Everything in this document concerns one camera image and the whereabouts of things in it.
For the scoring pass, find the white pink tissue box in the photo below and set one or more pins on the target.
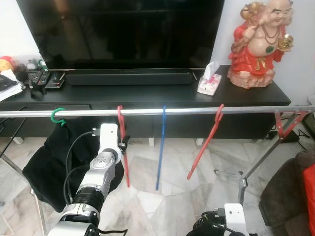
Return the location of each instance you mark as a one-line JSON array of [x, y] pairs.
[[209, 86]]

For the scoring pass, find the silver clothes rack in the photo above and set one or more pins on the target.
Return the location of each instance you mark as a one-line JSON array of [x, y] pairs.
[[147, 111]]

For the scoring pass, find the orange round doll head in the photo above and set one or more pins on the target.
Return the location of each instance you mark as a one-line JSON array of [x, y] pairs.
[[6, 63]]

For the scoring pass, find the black soundbar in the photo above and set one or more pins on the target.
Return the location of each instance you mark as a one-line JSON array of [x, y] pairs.
[[128, 77]]

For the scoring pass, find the red rack end brace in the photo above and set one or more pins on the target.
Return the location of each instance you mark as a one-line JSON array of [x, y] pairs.
[[279, 125]]

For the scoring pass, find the black power adapter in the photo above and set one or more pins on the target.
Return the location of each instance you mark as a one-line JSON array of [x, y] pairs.
[[291, 136]]

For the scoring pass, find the red laughing Buddha statue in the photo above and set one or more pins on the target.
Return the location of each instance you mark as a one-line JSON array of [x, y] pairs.
[[256, 54]]

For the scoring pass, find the red plastic hanger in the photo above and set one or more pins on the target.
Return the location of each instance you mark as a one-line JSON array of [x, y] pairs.
[[203, 146], [120, 123]]

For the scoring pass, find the black flat TV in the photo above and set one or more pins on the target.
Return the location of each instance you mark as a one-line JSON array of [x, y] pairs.
[[123, 29]]

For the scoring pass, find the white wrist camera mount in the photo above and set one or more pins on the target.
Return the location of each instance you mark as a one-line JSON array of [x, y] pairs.
[[235, 219], [109, 137]]

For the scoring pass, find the white paper stack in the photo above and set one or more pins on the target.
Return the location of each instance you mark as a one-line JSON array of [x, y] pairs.
[[7, 88]]

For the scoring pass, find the black shirt with small logo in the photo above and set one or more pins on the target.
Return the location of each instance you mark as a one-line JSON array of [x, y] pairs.
[[49, 162]]

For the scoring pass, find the blue plastic hanger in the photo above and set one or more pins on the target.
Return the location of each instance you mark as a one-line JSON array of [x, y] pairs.
[[161, 147]]

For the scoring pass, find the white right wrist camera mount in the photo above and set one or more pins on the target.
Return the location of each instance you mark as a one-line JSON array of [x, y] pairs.
[[235, 219]]

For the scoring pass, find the dark grey fabric sofa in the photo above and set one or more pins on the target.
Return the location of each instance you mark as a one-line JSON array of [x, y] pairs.
[[283, 196]]

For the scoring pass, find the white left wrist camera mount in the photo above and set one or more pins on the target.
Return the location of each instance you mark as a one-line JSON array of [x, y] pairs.
[[109, 137]]

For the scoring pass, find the green plastic hanger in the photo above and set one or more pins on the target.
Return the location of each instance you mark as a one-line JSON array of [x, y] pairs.
[[52, 117]]

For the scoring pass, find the black TV console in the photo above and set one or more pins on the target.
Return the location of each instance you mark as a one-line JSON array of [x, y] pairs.
[[236, 96]]

